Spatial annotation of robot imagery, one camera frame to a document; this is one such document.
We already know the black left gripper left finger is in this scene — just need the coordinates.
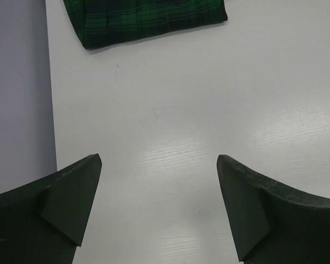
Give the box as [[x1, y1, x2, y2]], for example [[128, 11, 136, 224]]
[[0, 154, 102, 263]]

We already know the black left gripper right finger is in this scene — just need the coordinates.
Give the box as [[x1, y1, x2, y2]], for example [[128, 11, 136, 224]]
[[217, 155, 330, 263]]

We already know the green plaid folded skirt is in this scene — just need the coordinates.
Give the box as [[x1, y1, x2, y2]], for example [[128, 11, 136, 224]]
[[64, 0, 228, 50]]

